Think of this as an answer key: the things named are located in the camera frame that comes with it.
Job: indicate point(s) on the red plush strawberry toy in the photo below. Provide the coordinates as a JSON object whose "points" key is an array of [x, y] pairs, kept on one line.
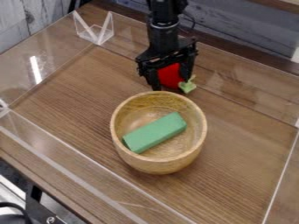
{"points": [[171, 79]]}

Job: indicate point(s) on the black table leg bracket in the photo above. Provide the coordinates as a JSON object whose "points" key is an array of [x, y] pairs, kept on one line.
{"points": [[37, 211]]}

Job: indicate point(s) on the green rectangular block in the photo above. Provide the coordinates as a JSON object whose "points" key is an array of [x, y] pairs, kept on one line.
{"points": [[153, 133]]}

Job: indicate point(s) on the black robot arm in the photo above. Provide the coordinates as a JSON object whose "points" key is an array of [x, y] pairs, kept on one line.
{"points": [[163, 24]]}

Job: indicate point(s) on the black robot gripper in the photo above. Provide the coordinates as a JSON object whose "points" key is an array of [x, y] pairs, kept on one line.
{"points": [[152, 60]]}

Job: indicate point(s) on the clear acrylic corner bracket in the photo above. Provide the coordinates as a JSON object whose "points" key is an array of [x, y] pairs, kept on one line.
{"points": [[97, 34]]}

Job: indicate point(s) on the wooden bowl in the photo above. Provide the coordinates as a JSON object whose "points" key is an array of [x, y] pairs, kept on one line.
{"points": [[175, 153]]}

